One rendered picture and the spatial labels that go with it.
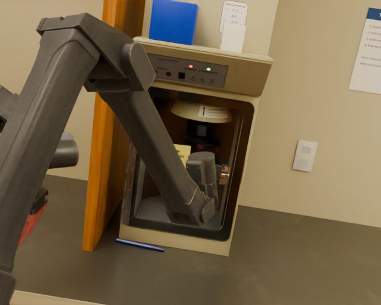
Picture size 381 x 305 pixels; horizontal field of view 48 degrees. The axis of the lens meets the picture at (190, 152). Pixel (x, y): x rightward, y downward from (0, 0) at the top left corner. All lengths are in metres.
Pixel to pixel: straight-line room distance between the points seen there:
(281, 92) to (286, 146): 0.20
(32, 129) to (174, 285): 0.69
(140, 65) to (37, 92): 0.16
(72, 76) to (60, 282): 0.64
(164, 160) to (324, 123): 0.97
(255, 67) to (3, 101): 0.54
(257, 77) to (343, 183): 0.78
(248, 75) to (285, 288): 0.56
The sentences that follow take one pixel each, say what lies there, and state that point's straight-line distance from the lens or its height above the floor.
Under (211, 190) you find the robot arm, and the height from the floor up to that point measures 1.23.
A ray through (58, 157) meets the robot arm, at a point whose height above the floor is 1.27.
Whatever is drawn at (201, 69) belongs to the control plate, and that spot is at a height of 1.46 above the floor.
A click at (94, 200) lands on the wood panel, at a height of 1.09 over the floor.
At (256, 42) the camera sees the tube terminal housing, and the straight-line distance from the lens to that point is 1.11.
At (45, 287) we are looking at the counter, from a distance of 1.07.
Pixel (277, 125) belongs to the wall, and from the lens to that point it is 1.59.
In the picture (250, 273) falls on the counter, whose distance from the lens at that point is 1.22.
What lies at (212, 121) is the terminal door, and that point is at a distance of 1.12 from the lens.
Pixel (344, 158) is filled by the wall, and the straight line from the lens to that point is 1.67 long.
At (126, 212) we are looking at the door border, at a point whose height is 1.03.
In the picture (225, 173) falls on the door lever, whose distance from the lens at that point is 1.10.
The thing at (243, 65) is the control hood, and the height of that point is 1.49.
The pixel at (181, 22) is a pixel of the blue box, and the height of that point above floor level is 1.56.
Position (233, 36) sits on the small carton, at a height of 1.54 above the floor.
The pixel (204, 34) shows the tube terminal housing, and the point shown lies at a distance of 1.10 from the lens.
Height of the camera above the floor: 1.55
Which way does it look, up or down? 16 degrees down
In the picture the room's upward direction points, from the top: 9 degrees clockwise
